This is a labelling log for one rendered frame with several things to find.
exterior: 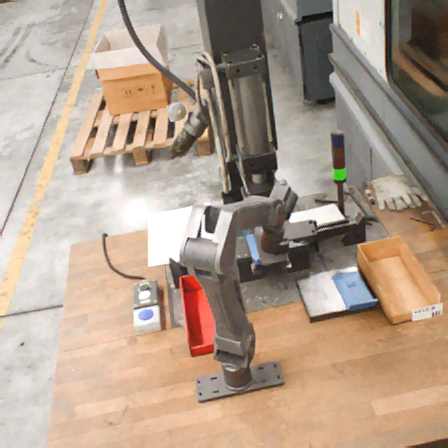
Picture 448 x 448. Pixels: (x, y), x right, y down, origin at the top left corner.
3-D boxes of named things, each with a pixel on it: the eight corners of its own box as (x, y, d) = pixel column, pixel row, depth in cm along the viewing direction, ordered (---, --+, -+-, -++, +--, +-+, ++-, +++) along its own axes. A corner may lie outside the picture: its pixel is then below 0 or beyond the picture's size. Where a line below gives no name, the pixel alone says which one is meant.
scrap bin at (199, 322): (191, 357, 150) (187, 339, 147) (183, 293, 171) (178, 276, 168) (240, 347, 151) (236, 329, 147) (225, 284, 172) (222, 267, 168)
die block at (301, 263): (240, 283, 171) (236, 262, 167) (234, 262, 179) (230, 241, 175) (310, 268, 172) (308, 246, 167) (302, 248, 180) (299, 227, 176)
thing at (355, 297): (350, 315, 151) (350, 305, 150) (331, 277, 164) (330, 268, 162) (378, 308, 152) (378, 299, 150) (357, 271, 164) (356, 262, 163)
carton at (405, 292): (391, 328, 149) (390, 303, 145) (357, 267, 170) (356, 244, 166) (442, 317, 150) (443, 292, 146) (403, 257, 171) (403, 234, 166)
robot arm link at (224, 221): (253, 192, 143) (181, 206, 117) (289, 197, 139) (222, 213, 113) (249, 244, 146) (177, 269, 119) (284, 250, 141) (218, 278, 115)
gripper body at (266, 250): (278, 226, 157) (280, 212, 150) (288, 262, 152) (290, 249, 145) (253, 231, 156) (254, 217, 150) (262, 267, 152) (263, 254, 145)
